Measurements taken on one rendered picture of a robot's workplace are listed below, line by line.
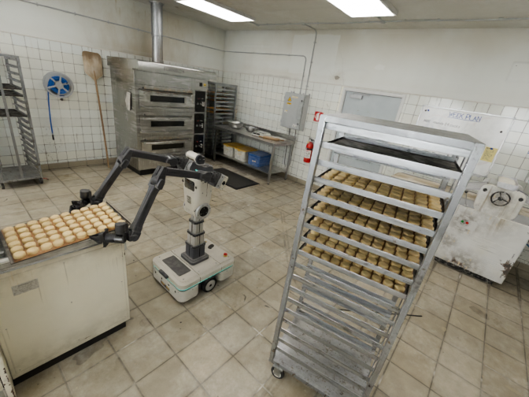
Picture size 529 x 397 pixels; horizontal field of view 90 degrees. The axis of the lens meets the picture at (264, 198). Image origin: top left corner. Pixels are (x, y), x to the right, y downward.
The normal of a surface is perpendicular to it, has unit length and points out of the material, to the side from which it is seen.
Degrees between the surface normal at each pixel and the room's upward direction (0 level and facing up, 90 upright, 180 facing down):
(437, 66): 90
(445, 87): 90
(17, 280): 90
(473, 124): 90
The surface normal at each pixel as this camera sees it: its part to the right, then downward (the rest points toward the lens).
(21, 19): 0.75, 0.35
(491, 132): -0.65, 0.22
